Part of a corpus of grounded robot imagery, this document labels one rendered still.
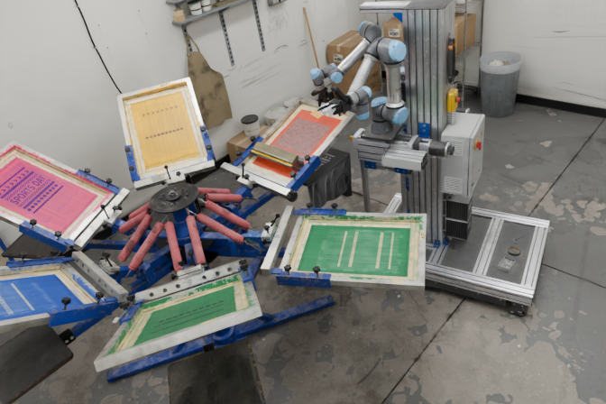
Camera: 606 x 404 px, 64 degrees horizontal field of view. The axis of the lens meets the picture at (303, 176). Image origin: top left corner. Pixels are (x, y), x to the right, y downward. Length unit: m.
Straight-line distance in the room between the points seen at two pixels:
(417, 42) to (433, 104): 0.41
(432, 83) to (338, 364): 1.96
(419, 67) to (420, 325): 1.79
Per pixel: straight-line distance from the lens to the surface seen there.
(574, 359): 3.68
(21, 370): 2.97
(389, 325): 3.68
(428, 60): 3.17
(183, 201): 2.92
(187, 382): 2.47
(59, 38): 4.67
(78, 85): 4.77
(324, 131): 3.54
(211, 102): 5.43
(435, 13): 3.07
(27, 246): 3.84
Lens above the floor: 2.85
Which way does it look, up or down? 33 degrees down
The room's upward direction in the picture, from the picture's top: 10 degrees counter-clockwise
